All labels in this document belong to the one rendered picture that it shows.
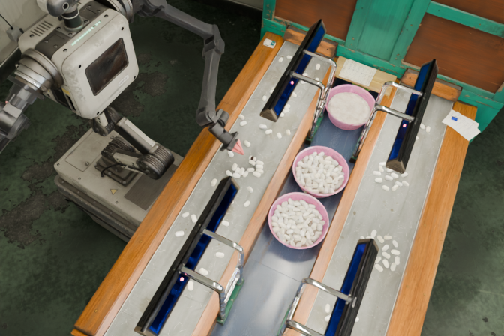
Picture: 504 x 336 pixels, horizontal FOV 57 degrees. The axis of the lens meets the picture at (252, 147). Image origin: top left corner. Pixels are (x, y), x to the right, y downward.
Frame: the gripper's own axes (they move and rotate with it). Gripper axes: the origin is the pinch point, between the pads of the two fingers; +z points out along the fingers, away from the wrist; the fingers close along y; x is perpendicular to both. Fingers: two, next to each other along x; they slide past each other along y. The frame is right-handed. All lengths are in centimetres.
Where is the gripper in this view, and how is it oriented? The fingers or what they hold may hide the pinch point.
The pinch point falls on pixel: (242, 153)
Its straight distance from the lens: 213.8
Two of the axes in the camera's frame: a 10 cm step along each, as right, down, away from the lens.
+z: 6.8, 6.4, 3.6
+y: 4.3, -7.4, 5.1
